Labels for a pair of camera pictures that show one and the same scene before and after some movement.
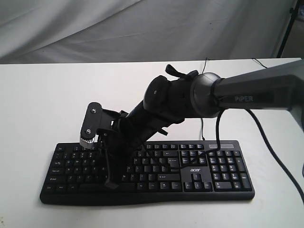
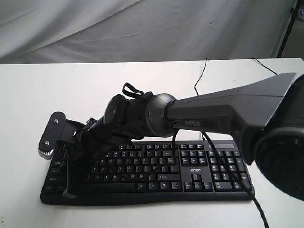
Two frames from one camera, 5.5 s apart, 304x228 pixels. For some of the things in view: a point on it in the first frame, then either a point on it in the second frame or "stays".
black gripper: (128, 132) to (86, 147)
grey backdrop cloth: (34, 32) stays
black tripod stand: (293, 12) stays
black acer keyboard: (165, 171) stays
